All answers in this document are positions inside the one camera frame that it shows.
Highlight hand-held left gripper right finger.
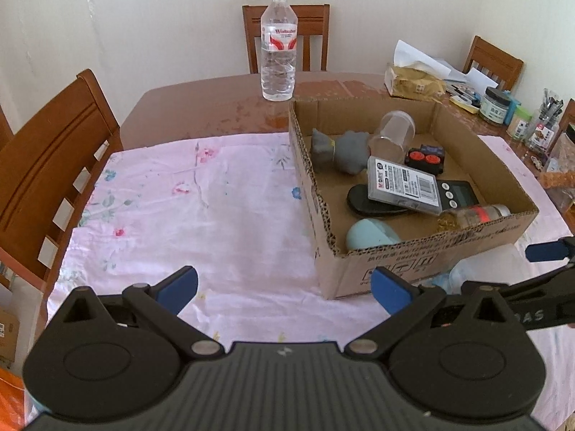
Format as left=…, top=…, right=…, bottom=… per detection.
left=344, top=266, right=509, bottom=361

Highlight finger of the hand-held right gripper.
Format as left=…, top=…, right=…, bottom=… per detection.
left=525, top=236, right=575, bottom=265
left=496, top=267, right=575, bottom=299

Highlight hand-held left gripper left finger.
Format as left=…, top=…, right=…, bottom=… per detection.
left=62, top=266, right=224, bottom=362

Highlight cardboard box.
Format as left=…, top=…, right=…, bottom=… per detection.
left=287, top=98, right=540, bottom=301

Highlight light blue oval case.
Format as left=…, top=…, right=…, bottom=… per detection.
left=346, top=218, right=402, bottom=250

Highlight amber bottle with red band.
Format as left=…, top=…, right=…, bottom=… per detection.
left=438, top=204, right=512, bottom=234

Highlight black oval item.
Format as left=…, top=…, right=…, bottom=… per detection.
left=347, top=184, right=420, bottom=218

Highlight clear labelled plastic case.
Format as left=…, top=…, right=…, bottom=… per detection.
left=367, top=156, right=443, bottom=216

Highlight red and black toy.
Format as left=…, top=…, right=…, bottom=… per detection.
left=404, top=144, right=445, bottom=176

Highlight pink floral tablecloth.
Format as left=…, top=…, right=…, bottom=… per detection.
left=45, top=132, right=575, bottom=418

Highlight translucent plastic item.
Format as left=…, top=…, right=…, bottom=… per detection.
left=422, top=258, right=477, bottom=295

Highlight clear plastic bag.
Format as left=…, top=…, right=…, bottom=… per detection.
left=541, top=135, right=575, bottom=216

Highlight glass jar with pens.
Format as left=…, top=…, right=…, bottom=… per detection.
left=525, top=90, right=564, bottom=151

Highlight green lid jar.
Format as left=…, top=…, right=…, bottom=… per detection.
left=507, top=105, right=533, bottom=139

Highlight grey plush toy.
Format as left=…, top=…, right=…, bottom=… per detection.
left=311, top=128, right=373, bottom=176

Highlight dark lid jar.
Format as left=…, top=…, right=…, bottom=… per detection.
left=480, top=87, right=512, bottom=126

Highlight clear plastic jar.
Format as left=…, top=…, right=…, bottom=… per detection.
left=368, top=110, right=416, bottom=164

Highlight small cardboard carton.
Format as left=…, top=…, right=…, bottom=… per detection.
left=0, top=310, right=21, bottom=364

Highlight white papers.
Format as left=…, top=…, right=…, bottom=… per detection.
left=463, top=67, right=499, bottom=88

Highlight wooden chair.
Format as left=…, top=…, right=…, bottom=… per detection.
left=243, top=4, right=331, bottom=75
left=0, top=69, right=124, bottom=288
left=463, top=36, right=524, bottom=93

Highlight orange bag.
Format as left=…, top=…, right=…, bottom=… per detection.
left=0, top=368, right=28, bottom=431

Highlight gold tissue pack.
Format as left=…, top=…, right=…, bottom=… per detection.
left=384, top=40, right=452, bottom=99

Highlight clear water bottle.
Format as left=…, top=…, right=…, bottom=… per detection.
left=261, top=0, right=298, bottom=102

